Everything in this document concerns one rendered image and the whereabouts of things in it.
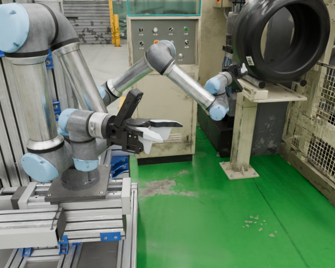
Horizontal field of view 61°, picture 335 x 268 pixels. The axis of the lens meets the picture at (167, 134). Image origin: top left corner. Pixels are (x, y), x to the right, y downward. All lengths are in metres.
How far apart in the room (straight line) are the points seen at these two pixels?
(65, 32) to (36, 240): 0.73
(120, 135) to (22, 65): 0.33
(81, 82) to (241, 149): 1.75
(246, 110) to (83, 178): 1.53
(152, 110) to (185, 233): 1.03
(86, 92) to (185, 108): 1.57
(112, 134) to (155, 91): 1.56
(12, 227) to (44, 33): 0.70
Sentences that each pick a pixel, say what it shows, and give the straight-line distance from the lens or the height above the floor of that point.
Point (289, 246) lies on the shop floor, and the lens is 2.02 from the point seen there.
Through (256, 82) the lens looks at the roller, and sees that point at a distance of 1.90.
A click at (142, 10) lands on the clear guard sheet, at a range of 2.27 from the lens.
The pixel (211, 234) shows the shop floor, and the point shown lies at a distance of 1.97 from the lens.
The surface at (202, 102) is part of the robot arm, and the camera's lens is 1.36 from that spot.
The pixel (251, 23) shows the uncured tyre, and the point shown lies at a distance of 1.79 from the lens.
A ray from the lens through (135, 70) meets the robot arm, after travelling 1.54.
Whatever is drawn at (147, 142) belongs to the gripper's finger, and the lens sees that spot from 0.71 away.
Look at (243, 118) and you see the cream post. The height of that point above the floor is 0.52.
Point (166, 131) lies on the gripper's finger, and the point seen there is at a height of 1.03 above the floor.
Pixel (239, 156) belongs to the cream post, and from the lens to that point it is 2.48.
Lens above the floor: 1.37
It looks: 25 degrees down
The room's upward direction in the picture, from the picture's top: straight up
